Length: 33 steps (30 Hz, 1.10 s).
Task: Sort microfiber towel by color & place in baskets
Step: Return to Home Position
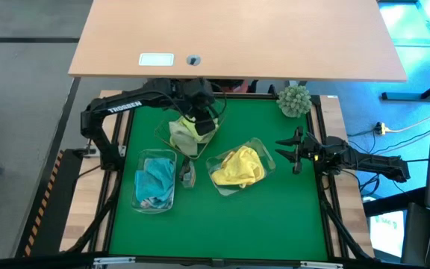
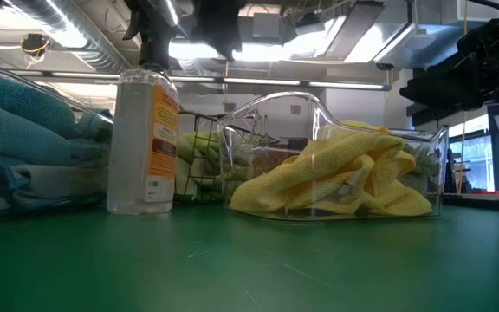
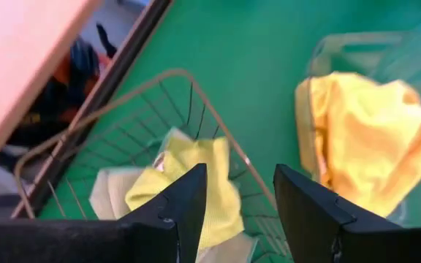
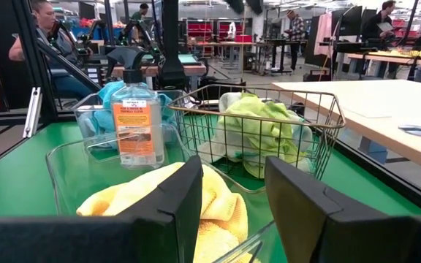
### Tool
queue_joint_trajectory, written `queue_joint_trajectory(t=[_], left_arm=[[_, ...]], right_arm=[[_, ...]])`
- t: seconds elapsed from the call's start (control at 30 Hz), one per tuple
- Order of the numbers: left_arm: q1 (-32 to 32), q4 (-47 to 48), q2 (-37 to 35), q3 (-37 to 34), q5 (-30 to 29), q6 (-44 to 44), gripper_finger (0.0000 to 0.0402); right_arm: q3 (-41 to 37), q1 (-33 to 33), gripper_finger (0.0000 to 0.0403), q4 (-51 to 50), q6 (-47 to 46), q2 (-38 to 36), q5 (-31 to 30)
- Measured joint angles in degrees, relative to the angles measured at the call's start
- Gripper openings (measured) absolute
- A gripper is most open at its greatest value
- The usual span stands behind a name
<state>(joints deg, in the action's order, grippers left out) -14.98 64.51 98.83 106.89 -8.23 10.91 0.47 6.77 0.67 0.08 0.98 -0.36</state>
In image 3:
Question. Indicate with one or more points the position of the black aluminium table frame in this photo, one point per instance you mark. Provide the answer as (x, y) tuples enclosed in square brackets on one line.
[(123, 62)]

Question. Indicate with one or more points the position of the yellow microfiber towel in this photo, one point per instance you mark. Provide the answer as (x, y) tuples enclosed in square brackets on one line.
[(364, 139)]

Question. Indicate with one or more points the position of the pale green towel teal edging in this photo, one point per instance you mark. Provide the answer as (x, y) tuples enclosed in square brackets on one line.
[(112, 193)]

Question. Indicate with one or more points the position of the tan wooden desk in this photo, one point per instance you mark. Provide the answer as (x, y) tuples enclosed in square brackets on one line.
[(20, 55)]

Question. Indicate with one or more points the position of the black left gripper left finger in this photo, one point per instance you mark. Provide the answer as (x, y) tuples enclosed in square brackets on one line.
[(152, 237)]

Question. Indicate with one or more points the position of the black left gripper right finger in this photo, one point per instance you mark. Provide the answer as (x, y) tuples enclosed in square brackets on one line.
[(324, 237)]

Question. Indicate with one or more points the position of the green felt mat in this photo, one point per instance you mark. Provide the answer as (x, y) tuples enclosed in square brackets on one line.
[(250, 55)]

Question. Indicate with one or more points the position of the lime green microfiber towel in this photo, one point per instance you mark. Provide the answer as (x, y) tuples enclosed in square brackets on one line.
[(214, 182)]

